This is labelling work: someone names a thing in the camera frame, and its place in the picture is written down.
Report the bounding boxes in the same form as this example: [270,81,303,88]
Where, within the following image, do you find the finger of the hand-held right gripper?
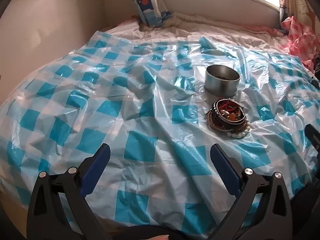
[305,124,320,155]

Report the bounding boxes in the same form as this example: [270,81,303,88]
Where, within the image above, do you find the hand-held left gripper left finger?
[26,143,111,240]

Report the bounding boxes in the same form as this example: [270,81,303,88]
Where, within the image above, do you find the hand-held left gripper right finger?
[210,144,293,240]

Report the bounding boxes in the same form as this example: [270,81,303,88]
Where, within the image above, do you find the pile of bead bracelets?
[205,98,251,139]

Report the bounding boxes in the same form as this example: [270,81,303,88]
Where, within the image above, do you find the red woven bracelet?
[217,101,238,114]

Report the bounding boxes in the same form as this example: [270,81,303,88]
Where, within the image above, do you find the round metal tin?
[204,64,240,98]

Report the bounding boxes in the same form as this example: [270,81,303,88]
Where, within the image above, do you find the blue checked plastic sheet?
[0,31,320,238]

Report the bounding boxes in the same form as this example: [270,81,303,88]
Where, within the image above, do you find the dark cloth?
[311,56,320,90]

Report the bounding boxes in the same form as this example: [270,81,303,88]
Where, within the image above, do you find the pink checked plastic sheet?
[280,16,320,73]

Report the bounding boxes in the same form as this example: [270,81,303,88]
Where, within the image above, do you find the beige bed sheet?
[104,11,294,55]

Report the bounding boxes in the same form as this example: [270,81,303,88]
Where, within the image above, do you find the printed curtain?
[276,0,295,22]

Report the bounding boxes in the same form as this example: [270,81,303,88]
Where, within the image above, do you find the blue printed pillow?
[126,0,173,27]

